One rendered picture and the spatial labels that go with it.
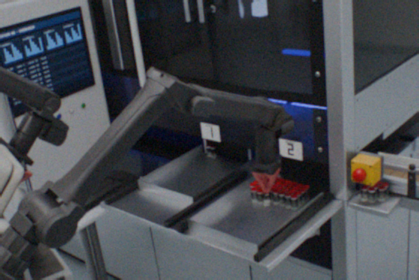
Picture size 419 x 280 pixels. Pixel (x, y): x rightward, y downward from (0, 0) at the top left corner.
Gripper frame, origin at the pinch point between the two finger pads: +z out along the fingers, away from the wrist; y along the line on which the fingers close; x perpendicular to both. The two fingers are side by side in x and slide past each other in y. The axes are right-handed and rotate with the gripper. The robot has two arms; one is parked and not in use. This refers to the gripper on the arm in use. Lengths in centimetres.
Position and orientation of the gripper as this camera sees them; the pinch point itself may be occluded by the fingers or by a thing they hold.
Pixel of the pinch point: (267, 189)
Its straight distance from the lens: 168.6
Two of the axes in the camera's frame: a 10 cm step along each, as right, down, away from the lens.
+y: 4.3, -3.7, 8.2
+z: 0.8, 9.2, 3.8
